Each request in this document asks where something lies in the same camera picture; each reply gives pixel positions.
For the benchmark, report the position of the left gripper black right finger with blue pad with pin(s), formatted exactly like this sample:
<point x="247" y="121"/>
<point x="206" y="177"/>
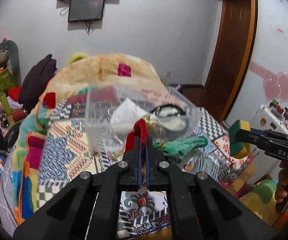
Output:
<point x="198" y="207"/>

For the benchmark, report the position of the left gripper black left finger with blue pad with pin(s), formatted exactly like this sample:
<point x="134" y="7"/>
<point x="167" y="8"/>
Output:
<point x="88" y="206"/>

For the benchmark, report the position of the yellow green sponge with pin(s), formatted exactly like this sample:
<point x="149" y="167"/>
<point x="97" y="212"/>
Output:
<point x="239" y="148"/>

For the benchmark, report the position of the green knitted cloth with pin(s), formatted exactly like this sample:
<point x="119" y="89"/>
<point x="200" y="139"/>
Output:
<point x="179" y="148"/>

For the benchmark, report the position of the red velvet pouch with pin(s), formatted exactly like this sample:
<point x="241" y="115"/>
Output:
<point x="139" y="131"/>

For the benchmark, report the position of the white drawstring pouch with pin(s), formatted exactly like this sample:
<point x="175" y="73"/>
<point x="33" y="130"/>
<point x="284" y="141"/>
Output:
<point x="125" y="116"/>

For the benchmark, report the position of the person's right hand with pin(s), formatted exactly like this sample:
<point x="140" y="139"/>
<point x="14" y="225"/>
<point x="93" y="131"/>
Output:
<point x="281" y="193"/>

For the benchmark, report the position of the patterned patchwork bed cover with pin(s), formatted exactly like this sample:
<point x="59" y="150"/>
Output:
<point x="88" y="206"/>

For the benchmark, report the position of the frosted wardrobe sliding door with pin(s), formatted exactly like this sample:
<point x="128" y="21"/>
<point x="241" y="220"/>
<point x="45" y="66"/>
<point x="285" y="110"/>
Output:
<point x="267" y="74"/>

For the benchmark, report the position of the clear plastic storage box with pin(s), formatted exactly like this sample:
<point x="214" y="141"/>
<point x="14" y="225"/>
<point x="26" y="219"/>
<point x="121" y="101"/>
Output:
<point x="112" y="111"/>

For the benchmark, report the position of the red cylindrical can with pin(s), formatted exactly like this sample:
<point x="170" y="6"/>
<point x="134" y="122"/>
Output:
<point x="18" y="115"/>

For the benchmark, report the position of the brown wooden door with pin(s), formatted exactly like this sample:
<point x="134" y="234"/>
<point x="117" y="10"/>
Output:
<point x="233" y="50"/>

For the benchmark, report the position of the green thermos bottle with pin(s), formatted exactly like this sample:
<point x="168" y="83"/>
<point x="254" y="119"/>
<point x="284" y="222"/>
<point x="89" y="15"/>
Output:
<point x="5" y="104"/>

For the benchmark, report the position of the red heart cushion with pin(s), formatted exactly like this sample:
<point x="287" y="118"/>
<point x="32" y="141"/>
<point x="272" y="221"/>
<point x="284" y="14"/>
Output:
<point x="13" y="93"/>

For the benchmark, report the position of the dark purple jacket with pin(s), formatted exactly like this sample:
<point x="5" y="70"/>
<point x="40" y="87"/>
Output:
<point x="36" y="82"/>

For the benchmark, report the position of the beige fleece blanket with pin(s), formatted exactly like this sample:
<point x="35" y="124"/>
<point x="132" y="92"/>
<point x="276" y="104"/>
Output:
<point x="103" y="69"/>

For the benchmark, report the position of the yellow foam tube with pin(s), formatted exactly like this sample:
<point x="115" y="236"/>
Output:
<point x="76" y="57"/>

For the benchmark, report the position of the green storage box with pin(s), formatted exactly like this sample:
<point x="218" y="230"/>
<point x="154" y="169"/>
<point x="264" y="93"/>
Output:
<point x="7" y="81"/>

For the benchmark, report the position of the grey green plush toy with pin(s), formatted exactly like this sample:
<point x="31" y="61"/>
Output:
<point x="9" y="58"/>

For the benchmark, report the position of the small wall monitor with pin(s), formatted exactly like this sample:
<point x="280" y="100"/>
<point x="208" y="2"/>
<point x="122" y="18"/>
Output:
<point x="86" y="10"/>

